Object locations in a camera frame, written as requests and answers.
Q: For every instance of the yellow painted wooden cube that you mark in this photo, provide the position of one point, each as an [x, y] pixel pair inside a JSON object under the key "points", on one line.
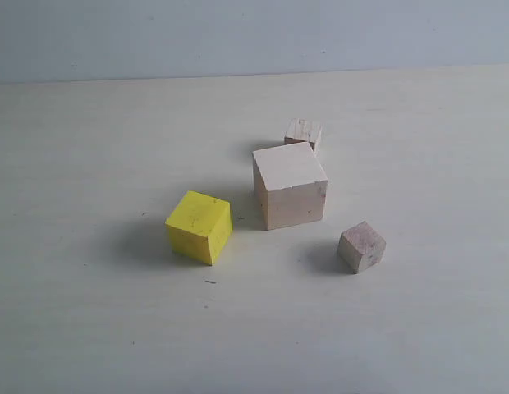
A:
{"points": [[199, 227]]}

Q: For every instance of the large natural wooden cube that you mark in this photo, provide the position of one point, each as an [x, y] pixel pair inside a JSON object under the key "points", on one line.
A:
{"points": [[290, 185]]}

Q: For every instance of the medium natural wooden cube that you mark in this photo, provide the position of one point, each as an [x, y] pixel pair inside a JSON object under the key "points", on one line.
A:
{"points": [[301, 130]]}

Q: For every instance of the small natural wooden cube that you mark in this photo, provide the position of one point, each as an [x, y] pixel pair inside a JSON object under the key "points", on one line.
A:
{"points": [[361, 247]]}

